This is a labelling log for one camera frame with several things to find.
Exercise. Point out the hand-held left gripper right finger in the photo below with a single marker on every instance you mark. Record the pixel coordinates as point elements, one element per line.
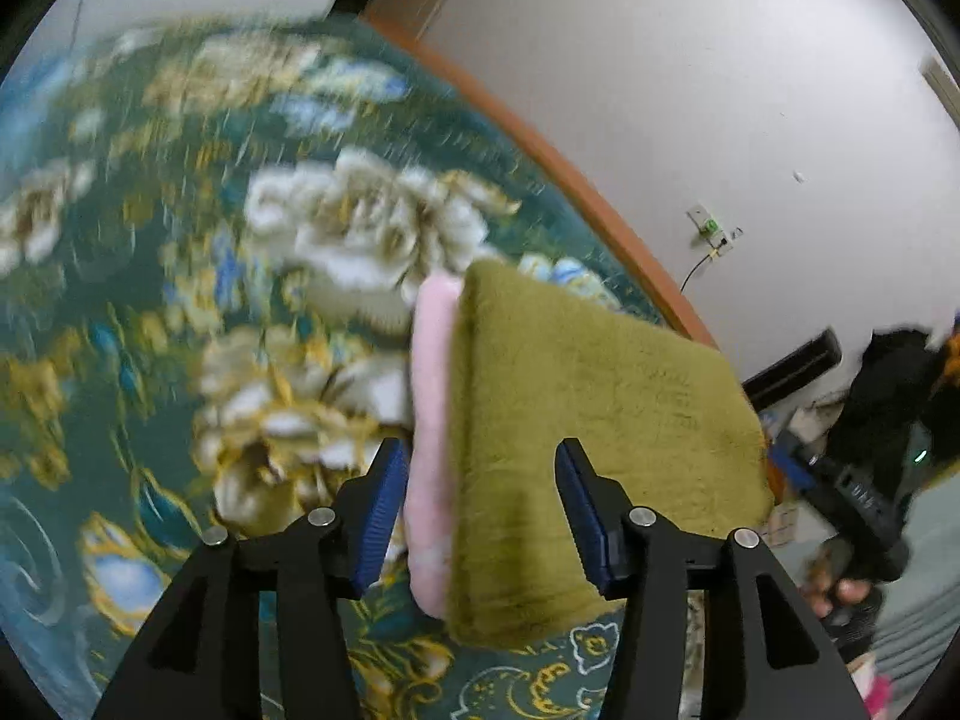
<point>589,517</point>

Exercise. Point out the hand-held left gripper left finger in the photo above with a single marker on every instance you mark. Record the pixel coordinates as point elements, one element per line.
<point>379,517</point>

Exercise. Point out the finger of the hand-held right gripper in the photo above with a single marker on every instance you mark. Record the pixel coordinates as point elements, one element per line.
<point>789,461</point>

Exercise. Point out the pink fluffy garment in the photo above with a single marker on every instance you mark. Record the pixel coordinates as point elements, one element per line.
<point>431,405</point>

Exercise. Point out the olive green towel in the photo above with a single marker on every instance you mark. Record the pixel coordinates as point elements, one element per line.
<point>600,390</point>

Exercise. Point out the person's right hand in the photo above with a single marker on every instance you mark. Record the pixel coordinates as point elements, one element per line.
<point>844,592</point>

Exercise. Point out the black bar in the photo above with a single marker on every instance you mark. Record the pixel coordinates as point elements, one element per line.
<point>795,367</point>

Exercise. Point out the black clothing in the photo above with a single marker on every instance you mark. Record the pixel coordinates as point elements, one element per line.
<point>892,390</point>

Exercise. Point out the grey ribbed cloth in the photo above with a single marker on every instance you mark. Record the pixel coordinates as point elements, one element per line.
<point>919,615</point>

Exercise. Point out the orange object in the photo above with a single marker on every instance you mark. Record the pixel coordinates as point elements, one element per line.
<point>952,349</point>

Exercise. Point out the teal floral blanket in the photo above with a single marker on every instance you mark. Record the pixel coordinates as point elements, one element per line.
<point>187,277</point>

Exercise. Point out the wall socket with green plug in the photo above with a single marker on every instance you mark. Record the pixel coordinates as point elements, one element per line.
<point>712,229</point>

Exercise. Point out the wooden bed frame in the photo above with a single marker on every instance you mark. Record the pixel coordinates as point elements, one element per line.
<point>585,187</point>

